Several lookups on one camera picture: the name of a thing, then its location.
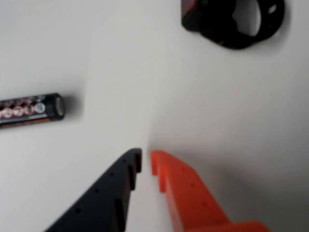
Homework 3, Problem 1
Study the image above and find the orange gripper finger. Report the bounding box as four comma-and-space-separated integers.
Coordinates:
149, 149, 272, 232

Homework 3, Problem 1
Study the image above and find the dark navy gripper finger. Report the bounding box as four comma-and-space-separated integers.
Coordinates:
44, 147, 143, 232

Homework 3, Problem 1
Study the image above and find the black AA battery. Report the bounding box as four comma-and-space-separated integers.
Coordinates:
0, 93, 66, 129

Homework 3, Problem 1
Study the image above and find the small black ring clip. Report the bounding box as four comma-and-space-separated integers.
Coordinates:
181, 0, 285, 50

